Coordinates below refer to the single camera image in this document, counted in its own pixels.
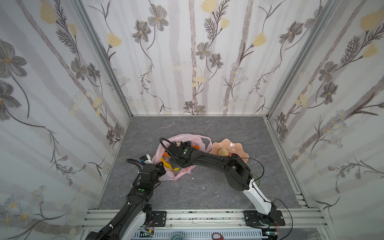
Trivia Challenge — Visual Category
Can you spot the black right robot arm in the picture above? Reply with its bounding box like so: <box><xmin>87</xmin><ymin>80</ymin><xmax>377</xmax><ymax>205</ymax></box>
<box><xmin>160</xmin><ymin>138</ymin><xmax>286</xmax><ymax>229</ymax></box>

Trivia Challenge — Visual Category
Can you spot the beige fake fruit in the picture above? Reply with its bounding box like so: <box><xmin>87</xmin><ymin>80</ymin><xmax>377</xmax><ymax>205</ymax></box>
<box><xmin>217</xmin><ymin>148</ymin><xmax>230</xmax><ymax>157</ymax></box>

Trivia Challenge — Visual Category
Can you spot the yellow fake banana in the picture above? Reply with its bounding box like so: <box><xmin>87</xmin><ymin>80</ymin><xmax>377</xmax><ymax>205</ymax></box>
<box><xmin>161</xmin><ymin>158</ymin><xmax>180</xmax><ymax>171</ymax></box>

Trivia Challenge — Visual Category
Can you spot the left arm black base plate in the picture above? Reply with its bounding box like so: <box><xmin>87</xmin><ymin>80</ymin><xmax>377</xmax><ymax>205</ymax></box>
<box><xmin>145</xmin><ymin>211</ymin><xmax>167</xmax><ymax>228</ymax></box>

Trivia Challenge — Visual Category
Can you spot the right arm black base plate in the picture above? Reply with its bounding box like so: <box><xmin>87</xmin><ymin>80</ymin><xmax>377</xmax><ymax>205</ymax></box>
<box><xmin>243</xmin><ymin>210</ymin><xmax>286</xmax><ymax>228</ymax></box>

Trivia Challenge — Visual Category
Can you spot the aluminium frame rail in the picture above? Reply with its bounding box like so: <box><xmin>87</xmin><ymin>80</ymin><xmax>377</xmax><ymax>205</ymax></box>
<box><xmin>80</xmin><ymin>208</ymin><xmax>331</xmax><ymax>240</ymax></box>

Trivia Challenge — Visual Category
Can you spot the green translucent plastic cup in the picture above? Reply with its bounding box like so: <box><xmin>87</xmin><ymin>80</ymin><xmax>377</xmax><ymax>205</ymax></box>
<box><xmin>252</xmin><ymin>173</ymin><xmax>260</xmax><ymax>183</ymax></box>

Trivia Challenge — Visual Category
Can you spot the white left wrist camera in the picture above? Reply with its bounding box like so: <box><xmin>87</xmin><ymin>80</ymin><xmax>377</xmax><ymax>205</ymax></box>
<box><xmin>140</xmin><ymin>155</ymin><xmax>152</xmax><ymax>164</ymax></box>

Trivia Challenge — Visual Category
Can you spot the peach scalloped plate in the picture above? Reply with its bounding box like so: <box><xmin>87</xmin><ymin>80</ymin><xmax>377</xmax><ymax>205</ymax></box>
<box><xmin>210</xmin><ymin>139</ymin><xmax>249</xmax><ymax>163</ymax></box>

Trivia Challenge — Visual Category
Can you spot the pink plastic bag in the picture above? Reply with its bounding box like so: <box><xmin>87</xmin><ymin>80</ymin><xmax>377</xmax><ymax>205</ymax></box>
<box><xmin>151</xmin><ymin>134</ymin><xmax>213</xmax><ymax>181</ymax></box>

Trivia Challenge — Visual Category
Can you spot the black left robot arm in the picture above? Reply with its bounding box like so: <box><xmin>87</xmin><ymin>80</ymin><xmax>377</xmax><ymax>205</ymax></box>
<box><xmin>86</xmin><ymin>159</ymin><xmax>166</xmax><ymax>240</ymax></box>

